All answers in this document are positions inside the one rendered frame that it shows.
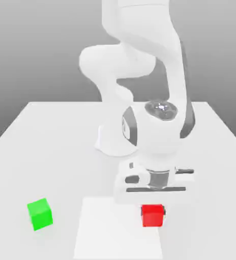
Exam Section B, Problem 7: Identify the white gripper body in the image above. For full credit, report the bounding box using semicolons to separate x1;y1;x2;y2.
113;185;194;205

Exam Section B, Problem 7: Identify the small red cube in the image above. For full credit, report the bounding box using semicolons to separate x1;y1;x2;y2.
140;204;166;228

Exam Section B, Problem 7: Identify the small green cube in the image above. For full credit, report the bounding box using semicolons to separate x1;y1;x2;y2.
26;198;54;232

